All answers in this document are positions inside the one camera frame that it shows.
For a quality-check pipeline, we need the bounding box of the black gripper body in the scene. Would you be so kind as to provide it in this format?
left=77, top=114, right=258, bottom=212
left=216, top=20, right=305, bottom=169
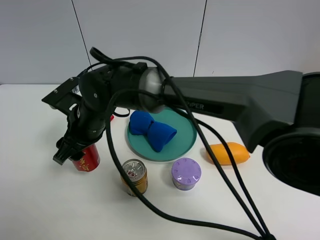
left=55, top=96, right=108, bottom=152

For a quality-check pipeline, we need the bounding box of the gold drink can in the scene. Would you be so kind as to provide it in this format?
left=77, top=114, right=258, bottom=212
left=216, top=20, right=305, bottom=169
left=122, top=159, right=148, bottom=195

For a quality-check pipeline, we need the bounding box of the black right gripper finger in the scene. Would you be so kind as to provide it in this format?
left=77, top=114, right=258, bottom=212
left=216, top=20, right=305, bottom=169
left=69, top=151, right=84, bottom=161

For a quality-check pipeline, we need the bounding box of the purple lidded jar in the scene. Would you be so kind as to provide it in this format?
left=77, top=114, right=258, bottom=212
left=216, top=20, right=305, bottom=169
left=171, top=157, right=202, bottom=191

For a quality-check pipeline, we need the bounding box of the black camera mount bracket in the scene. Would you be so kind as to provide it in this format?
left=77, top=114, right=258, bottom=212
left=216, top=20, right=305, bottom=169
left=41, top=77, right=82, bottom=116

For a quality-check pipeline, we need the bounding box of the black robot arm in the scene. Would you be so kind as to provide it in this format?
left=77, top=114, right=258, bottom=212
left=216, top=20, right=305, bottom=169
left=53, top=60, right=320, bottom=195

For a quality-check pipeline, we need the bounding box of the black cable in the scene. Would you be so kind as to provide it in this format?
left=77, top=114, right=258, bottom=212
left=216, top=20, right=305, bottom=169
left=89, top=46, right=277, bottom=240
left=106, top=89, right=266, bottom=240

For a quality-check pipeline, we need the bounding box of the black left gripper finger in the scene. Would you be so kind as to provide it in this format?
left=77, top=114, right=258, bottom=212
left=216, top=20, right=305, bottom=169
left=53, top=143, right=75, bottom=165

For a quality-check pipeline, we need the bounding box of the red drink can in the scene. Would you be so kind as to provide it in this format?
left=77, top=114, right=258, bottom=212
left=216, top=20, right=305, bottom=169
left=71, top=144, right=100, bottom=172

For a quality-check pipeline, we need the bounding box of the blue folded cloth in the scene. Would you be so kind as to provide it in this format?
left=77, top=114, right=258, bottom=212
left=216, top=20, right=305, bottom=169
left=129, top=110, right=177, bottom=153

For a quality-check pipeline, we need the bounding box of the teal round plate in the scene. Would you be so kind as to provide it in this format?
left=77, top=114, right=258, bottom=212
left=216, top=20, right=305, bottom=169
left=126, top=108, right=197, bottom=162

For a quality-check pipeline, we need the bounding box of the yellow mango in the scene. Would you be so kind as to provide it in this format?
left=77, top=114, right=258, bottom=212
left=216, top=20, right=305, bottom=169
left=210, top=142, right=250, bottom=166

